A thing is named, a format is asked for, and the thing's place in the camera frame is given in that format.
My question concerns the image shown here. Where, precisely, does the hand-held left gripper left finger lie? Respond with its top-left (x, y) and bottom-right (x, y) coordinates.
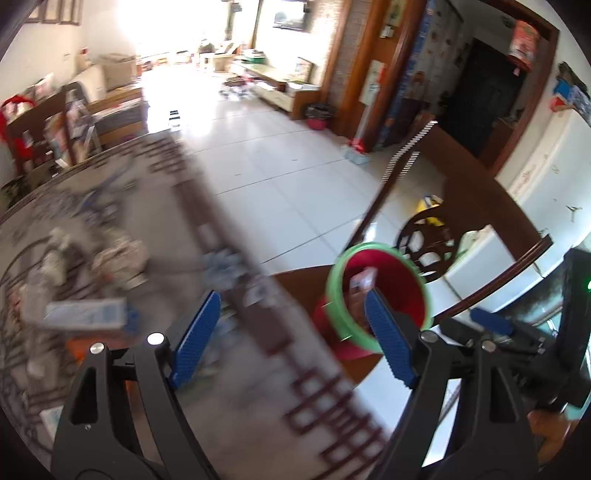
top-left (50, 290), bottom-right (221, 480)

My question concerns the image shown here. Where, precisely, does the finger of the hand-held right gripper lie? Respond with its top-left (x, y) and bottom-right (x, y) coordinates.
top-left (471, 308), bottom-right (557, 370)

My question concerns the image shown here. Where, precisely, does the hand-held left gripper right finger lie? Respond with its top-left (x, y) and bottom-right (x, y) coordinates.
top-left (364, 288), bottom-right (541, 480)

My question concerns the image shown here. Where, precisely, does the red bucket with green rim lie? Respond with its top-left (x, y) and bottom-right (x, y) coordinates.
top-left (311, 243), bottom-right (434, 361)

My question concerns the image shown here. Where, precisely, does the white printed packet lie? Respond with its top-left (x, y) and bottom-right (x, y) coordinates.
top-left (348, 268), bottom-right (380, 319)

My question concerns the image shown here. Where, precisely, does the white blue paper packet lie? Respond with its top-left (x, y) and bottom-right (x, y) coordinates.
top-left (44, 298), bottom-right (129, 329)

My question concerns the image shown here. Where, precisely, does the orange snack packet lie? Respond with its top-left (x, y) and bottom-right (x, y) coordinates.
top-left (65, 339), bottom-right (100, 358)

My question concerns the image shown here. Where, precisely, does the carved wooden chair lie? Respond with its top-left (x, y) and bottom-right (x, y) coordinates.
top-left (270, 121), bottom-right (583, 467)

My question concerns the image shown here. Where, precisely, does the yellow toy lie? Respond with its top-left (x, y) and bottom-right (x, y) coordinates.
top-left (413, 194), bottom-right (446, 227)

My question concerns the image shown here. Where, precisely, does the clear plastic bottle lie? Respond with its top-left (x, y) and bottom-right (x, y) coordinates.
top-left (21, 268), bottom-right (65, 377)

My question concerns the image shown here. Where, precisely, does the white printed leaflet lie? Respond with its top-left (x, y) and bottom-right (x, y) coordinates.
top-left (39, 405), bottom-right (65, 432)

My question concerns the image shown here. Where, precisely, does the printed paper cup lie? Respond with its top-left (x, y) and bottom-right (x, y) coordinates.
top-left (44, 228), bottom-right (75, 278)

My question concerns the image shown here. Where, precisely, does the white mop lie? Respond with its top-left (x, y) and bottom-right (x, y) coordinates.
top-left (342, 62), bottom-right (386, 166)

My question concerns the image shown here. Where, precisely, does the red floor bin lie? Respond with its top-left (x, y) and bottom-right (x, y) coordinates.
top-left (305, 104), bottom-right (334, 132)

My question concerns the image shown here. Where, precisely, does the dark entrance door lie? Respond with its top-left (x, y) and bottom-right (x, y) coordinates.
top-left (438, 39), bottom-right (527, 158)

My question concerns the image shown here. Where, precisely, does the blue red package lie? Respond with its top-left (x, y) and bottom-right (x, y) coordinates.
top-left (551, 62), bottom-right (591, 116)

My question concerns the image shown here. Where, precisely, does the printed door curtain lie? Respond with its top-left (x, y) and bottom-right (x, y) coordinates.
top-left (374, 0), bottom-right (462, 148)

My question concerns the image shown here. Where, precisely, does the rolling stool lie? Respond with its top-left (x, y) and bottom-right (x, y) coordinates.
top-left (222, 76), bottom-right (252, 100)

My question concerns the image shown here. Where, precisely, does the long television cabinet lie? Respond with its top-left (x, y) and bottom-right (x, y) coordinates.
top-left (231, 60), bottom-right (321, 116)

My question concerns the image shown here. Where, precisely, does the wooden chair with cushion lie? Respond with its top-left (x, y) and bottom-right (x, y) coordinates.
top-left (2, 83), bottom-right (105, 178)

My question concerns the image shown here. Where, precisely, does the red hanging decoration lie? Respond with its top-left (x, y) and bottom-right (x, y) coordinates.
top-left (508, 19), bottom-right (541, 70)

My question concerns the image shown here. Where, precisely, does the red bag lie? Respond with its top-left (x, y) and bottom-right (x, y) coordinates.
top-left (0, 95), bottom-right (35, 139)

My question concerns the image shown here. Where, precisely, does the hanging scroll painting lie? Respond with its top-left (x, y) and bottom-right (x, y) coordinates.
top-left (379, 0), bottom-right (407, 40)

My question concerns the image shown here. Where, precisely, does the wooden frame sofa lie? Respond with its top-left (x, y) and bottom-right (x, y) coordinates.
top-left (65, 53), bottom-right (151, 144)

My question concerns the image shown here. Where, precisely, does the white flower wall painting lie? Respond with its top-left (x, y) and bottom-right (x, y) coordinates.
top-left (358, 60), bottom-right (386, 107)

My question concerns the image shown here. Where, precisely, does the wall television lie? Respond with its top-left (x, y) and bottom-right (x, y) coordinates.
top-left (272, 0), bottom-right (308, 31)

